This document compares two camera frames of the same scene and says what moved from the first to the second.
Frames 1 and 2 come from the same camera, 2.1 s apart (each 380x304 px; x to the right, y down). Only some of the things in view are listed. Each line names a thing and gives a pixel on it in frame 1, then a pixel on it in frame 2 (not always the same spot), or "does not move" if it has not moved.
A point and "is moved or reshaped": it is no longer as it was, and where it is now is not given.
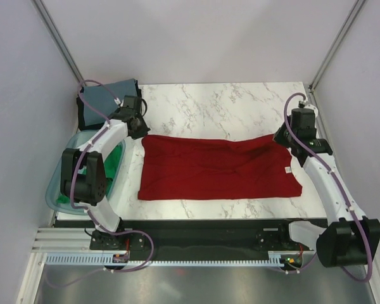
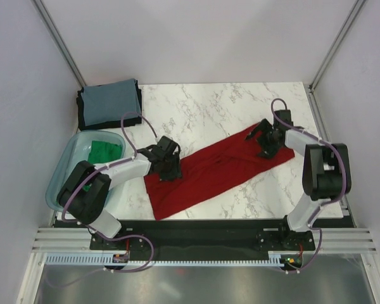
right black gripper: [278, 136] -> [265, 126]
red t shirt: [173, 167] is moved or reshaped
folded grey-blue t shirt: [104, 101] does not move
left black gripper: [144, 130] -> [168, 177]
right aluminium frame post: [339, 39] does not move
